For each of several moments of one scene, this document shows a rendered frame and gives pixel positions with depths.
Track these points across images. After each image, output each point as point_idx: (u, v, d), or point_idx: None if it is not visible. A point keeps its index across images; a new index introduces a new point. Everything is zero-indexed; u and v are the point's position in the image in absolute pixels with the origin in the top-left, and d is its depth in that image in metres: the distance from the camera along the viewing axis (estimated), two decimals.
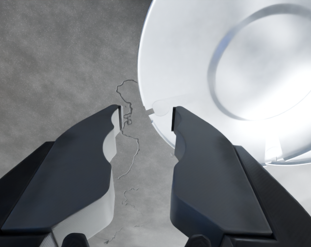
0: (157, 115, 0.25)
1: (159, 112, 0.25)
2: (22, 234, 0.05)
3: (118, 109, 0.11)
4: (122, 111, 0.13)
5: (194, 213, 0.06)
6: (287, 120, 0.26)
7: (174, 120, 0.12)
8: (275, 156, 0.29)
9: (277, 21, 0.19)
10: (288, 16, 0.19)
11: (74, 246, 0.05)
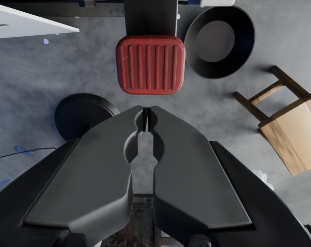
0: None
1: None
2: (41, 227, 0.05)
3: (143, 111, 0.11)
4: (147, 113, 0.13)
5: (178, 213, 0.06)
6: None
7: (150, 120, 0.11)
8: None
9: None
10: None
11: (74, 246, 0.05)
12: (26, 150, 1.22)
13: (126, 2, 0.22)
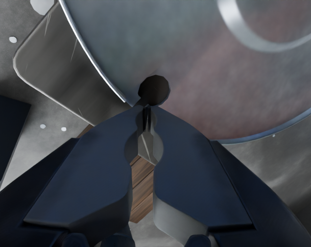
0: None
1: None
2: (41, 228, 0.05)
3: (143, 111, 0.11)
4: (147, 113, 0.13)
5: (178, 213, 0.06)
6: (226, 58, 0.14)
7: (150, 120, 0.11)
8: None
9: None
10: None
11: (74, 246, 0.05)
12: None
13: None
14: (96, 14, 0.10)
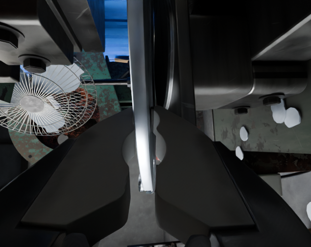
0: None
1: None
2: (39, 228, 0.05)
3: None
4: None
5: (179, 213, 0.06)
6: None
7: (153, 120, 0.12)
8: None
9: None
10: None
11: (74, 246, 0.05)
12: None
13: None
14: None
